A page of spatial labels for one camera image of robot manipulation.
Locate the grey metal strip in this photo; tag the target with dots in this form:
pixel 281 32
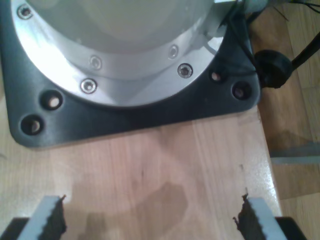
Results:
pixel 297 153

